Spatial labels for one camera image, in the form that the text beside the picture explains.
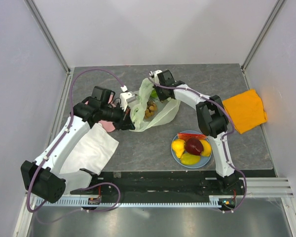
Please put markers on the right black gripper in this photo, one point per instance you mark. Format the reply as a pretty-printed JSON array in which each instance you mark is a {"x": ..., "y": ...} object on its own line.
[{"x": 159, "y": 91}]

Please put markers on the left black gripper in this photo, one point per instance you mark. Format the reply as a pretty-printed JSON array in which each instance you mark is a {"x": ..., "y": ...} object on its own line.
[{"x": 125, "y": 118}]

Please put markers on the brown fake walnut cluster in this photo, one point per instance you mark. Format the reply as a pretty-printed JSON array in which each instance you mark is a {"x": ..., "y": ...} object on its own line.
[{"x": 150, "y": 110}]

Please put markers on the pale green plastic bag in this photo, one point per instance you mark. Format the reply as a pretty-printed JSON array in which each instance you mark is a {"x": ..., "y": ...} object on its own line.
[{"x": 166, "y": 110}]

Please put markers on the red fake watermelon slice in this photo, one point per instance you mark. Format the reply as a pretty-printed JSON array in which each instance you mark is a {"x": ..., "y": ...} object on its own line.
[{"x": 187, "y": 136}]

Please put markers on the yellow fake pear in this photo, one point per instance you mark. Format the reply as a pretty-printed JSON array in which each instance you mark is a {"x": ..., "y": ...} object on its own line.
[{"x": 178, "y": 146}]

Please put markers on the dark red fake apple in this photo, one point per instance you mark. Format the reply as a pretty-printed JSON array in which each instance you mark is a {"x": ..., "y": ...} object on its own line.
[{"x": 194, "y": 147}]

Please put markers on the yellow green fake starfruit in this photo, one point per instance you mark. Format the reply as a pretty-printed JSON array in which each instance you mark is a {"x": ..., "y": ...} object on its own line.
[{"x": 189, "y": 159}]

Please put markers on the yellow fake lemon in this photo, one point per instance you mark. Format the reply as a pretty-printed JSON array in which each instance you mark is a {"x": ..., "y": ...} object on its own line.
[{"x": 207, "y": 149}]

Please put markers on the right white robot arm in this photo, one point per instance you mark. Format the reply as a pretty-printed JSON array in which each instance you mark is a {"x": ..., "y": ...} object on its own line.
[{"x": 212, "y": 121}]

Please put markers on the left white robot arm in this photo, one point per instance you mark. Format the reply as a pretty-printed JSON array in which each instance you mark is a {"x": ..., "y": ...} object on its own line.
[{"x": 42, "y": 176}]

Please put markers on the pink cloth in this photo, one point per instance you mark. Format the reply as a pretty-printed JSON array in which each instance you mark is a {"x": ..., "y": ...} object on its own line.
[{"x": 108, "y": 125}]

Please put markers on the white cloth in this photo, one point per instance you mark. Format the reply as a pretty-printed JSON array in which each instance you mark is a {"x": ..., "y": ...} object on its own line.
[{"x": 92, "y": 152}]

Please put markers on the orange cloth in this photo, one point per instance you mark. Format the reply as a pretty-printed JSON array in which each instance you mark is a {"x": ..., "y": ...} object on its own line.
[{"x": 246, "y": 110}]

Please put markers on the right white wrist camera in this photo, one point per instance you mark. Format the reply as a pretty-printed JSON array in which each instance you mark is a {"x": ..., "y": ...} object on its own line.
[{"x": 153, "y": 75}]

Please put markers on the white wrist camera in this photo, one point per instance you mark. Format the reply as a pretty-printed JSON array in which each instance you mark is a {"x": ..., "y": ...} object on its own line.
[
  {"x": 128, "y": 99},
  {"x": 153, "y": 75}
]

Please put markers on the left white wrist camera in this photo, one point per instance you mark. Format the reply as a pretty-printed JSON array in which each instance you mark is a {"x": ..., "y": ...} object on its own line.
[{"x": 128, "y": 99}]

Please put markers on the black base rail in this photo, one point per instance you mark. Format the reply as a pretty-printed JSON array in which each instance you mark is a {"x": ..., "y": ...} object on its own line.
[{"x": 158, "y": 186}]

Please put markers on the white slotted cable duct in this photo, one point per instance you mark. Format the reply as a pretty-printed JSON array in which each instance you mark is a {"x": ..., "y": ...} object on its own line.
[{"x": 84, "y": 201}]

